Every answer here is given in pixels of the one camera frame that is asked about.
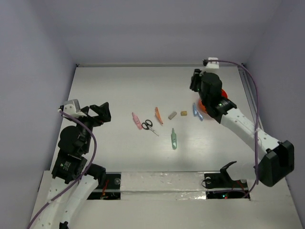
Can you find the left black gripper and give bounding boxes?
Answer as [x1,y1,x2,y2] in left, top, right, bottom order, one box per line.
[71,101,111,152]

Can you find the black scissors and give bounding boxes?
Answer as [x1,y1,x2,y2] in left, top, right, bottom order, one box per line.
[141,119,159,136]

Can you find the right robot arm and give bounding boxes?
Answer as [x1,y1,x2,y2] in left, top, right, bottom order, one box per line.
[190,69,295,187]

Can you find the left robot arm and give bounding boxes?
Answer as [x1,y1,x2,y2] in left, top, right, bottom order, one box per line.
[27,99,111,229]

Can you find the blue highlighter pen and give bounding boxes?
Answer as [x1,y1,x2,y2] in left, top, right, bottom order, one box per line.
[193,103,203,121]

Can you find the orange round container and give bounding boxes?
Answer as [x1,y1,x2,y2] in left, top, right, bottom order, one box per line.
[197,89,232,122]

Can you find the grey eraser block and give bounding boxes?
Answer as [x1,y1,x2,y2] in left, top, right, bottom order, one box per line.
[168,111,177,120]

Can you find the pink highlighter pen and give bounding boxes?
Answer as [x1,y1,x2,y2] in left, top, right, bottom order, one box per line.
[132,113,142,130]

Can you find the orange highlighter pen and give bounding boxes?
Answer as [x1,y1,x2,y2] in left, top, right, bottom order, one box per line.
[155,107,163,125]

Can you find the green highlighter pen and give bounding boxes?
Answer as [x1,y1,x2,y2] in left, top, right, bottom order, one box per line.
[171,128,177,150]

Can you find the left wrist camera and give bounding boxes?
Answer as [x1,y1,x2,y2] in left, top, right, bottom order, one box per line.
[58,99,87,118]

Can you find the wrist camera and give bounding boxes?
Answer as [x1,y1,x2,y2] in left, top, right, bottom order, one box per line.
[203,57,219,70]
[58,99,87,118]

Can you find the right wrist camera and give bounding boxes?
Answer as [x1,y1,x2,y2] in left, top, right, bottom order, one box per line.
[203,57,219,70]

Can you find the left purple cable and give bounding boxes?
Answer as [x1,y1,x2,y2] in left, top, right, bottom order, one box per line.
[28,110,98,229]

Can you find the purple cable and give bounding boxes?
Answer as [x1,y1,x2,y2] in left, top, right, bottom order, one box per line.
[28,110,98,229]
[218,59,260,192]

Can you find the aluminium rail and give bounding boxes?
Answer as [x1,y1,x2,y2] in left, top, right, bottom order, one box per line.
[238,67,257,123]

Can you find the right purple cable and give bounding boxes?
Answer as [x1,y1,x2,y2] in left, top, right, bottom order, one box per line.
[218,59,260,192]

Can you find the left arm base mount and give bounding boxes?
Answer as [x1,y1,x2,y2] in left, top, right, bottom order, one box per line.
[87,173,121,200]

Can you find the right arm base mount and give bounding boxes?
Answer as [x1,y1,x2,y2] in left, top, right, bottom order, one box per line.
[201,161,250,199]

